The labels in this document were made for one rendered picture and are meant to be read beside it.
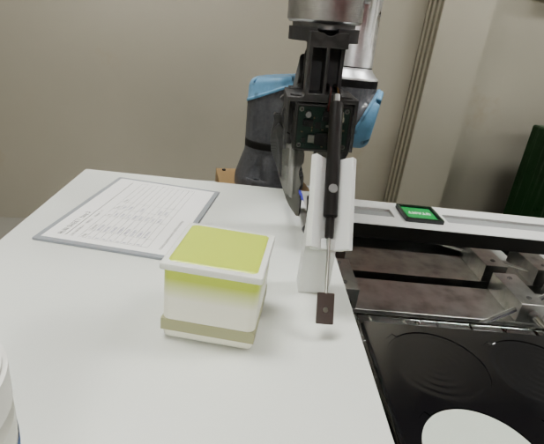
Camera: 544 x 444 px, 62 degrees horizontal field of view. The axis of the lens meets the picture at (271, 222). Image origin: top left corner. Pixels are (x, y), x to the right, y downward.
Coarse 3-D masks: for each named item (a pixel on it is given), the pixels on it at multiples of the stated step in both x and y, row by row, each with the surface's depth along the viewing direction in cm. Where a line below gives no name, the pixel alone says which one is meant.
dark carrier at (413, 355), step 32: (384, 352) 46; (416, 352) 47; (448, 352) 48; (480, 352) 48; (512, 352) 49; (384, 384) 42; (416, 384) 43; (448, 384) 43; (480, 384) 44; (512, 384) 44; (416, 416) 39; (512, 416) 40
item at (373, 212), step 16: (368, 208) 68; (384, 208) 68; (384, 224) 62; (400, 224) 63; (416, 224) 64; (432, 224) 64; (448, 224) 65; (464, 224) 66; (480, 224) 68; (496, 224) 68; (512, 224) 69; (528, 224) 69
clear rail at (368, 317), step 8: (360, 320) 51; (368, 320) 51; (376, 320) 51; (384, 320) 52; (392, 320) 52; (400, 320) 52; (408, 320) 52; (416, 320) 52; (424, 320) 52; (432, 320) 52; (440, 320) 52; (448, 320) 53; (456, 328) 52; (464, 328) 52; (472, 328) 52; (480, 328) 52; (488, 328) 52; (496, 328) 52; (504, 328) 53; (512, 328) 53; (520, 328) 53; (528, 328) 53; (536, 328) 53
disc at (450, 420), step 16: (432, 416) 39; (448, 416) 39; (464, 416) 40; (480, 416) 40; (432, 432) 38; (448, 432) 38; (464, 432) 38; (480, 432) 38; (496, 432) 38; (512, 432) 39
